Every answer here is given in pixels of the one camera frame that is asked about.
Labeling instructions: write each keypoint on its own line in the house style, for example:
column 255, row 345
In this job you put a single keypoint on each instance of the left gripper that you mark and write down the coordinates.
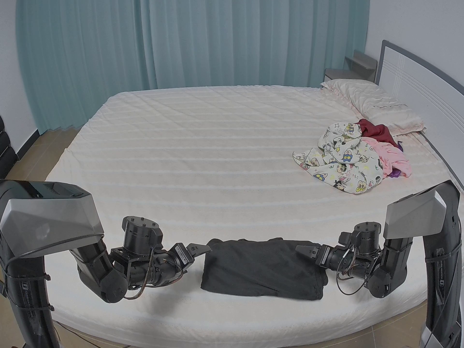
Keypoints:
column 181, row 257

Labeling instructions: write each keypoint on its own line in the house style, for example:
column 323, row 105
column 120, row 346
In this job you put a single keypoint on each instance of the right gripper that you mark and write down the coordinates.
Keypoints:
column 326, row 256

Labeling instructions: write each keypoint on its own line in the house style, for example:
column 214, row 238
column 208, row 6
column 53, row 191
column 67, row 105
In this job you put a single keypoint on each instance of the black T-shirt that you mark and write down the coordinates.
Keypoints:
column 261, row 270

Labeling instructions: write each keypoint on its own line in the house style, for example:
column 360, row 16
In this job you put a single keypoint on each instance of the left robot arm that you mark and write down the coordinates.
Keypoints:
column 54, row 223

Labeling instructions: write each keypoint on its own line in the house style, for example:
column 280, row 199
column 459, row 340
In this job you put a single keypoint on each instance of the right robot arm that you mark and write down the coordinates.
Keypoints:
column 417, row 223

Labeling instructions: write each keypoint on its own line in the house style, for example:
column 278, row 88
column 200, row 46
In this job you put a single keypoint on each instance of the bed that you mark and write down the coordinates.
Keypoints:
column 217, row 150

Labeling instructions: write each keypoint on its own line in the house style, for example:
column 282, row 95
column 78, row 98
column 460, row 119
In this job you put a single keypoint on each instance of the white printed pyjama top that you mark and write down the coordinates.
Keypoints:
column 344, row 161

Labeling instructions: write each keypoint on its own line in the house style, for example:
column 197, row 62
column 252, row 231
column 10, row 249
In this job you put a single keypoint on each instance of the purple garment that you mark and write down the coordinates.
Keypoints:
column 396, row 173

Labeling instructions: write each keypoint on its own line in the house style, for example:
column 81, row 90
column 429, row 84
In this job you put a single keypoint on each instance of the pink garment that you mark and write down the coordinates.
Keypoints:
column 393, row 158

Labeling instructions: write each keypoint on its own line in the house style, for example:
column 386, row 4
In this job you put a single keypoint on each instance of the dark red garment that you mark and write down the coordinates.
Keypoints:
column 375, row 131

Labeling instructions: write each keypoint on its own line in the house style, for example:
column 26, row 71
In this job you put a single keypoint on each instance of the cream pillow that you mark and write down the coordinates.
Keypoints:
column 379, row 103

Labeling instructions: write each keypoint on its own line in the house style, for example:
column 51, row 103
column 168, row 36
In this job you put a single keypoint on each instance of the grey bedside table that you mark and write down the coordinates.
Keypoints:
column 355, row 69

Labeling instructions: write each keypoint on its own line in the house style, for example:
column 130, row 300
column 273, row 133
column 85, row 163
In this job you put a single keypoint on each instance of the black padded chair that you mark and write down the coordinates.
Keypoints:
column 6, row 145

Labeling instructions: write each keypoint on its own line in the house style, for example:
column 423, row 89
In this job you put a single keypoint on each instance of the blue-green curtain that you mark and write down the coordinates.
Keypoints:
column 83, row 49
column 253, row 31

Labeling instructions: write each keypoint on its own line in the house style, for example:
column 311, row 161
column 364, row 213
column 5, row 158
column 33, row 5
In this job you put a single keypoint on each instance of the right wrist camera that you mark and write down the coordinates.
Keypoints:
column 344, row 238

